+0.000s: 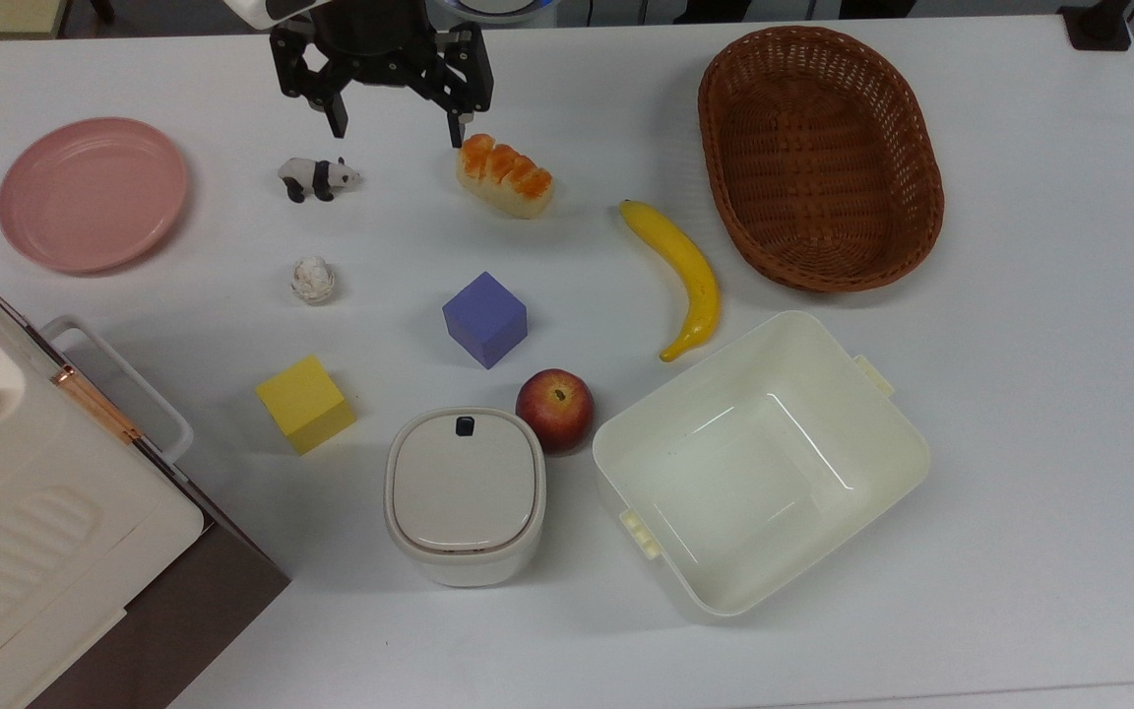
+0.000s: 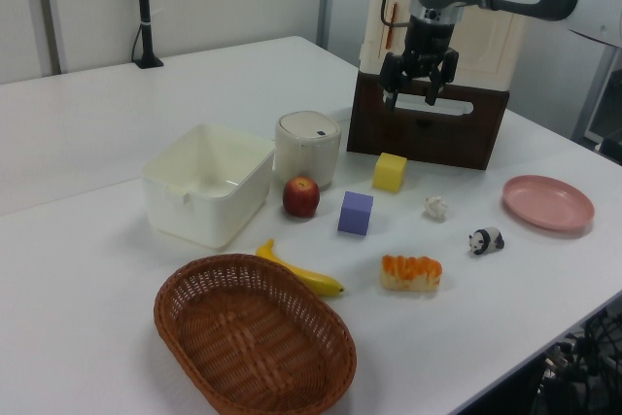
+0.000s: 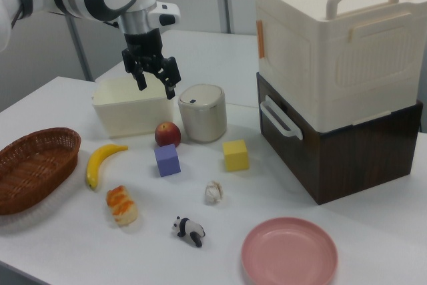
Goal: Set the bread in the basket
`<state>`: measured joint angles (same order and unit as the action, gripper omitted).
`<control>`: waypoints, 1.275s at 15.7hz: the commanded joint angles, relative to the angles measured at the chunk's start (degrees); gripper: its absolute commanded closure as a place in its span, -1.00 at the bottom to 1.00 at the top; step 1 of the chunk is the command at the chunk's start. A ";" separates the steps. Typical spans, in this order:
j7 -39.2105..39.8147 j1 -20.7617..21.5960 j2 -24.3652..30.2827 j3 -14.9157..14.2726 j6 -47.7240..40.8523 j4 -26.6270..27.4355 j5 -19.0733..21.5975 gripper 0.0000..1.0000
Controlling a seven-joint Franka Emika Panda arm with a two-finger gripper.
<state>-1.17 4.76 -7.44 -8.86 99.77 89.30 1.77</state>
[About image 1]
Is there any dark wood drawer box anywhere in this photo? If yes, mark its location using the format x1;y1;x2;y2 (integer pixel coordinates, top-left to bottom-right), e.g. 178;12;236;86
26;315;291;709

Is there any brown wicker basket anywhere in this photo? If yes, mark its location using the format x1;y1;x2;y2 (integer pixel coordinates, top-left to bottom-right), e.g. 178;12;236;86
697;26;946;293

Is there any yellow toy banana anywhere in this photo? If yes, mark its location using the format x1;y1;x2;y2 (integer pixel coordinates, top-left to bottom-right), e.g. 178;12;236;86
619;200;722;363

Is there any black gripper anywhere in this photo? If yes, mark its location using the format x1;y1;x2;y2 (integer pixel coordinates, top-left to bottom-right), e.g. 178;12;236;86
270;0;494;150

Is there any yellow cube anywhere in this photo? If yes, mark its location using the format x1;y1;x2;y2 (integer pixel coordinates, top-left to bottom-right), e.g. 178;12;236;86
255;354;357;456

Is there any black table clamp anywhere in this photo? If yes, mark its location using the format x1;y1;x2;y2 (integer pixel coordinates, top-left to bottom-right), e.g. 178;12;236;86
1058;0;1134;51

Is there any small lidded trash can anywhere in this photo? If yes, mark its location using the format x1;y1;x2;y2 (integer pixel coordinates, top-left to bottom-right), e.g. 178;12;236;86
384;407;547;589

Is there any red toy apple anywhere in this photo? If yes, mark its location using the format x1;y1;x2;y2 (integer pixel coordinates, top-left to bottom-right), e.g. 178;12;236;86
515;368;596;455

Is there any white drawer handle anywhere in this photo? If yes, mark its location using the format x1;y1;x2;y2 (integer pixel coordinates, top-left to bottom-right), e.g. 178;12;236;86
38;315;196;464

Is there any copper latch strip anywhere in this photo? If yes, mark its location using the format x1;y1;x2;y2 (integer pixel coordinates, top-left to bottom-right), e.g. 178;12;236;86
50;364;143;444

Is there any purple cube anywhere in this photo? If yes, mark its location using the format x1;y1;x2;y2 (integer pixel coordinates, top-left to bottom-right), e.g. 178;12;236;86
442;272;529;370

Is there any pink plate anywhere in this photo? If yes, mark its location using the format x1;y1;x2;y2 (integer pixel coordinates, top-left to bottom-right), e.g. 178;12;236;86
0;117;189;275

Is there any white crumpled paper ball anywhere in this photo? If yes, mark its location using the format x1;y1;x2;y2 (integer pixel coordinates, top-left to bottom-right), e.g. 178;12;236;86
291;257;337;305

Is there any toy bread loaf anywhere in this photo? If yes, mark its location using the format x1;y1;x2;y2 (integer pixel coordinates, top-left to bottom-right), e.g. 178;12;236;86
456;133;555;220

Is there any cream plastic bin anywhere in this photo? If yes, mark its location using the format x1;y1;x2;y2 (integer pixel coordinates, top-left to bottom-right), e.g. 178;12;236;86
592;311;931;618

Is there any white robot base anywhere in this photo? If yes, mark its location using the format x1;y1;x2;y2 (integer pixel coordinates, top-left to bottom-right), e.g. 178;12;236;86
434;0;560;28

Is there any toy panda figure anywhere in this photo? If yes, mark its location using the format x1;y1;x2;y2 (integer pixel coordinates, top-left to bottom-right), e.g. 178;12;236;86
278;156;363;204

